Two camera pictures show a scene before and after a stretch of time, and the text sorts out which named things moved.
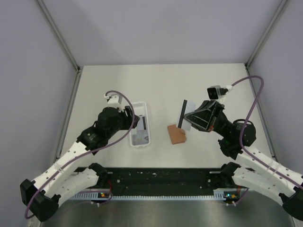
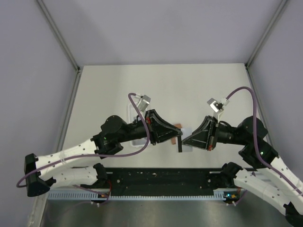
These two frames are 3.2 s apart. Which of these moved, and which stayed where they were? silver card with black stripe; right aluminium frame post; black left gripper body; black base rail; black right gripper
Moved: silver card with black stripe; black right gripper; black left gripper body
Stayed: right aluminium frame post; black base rail
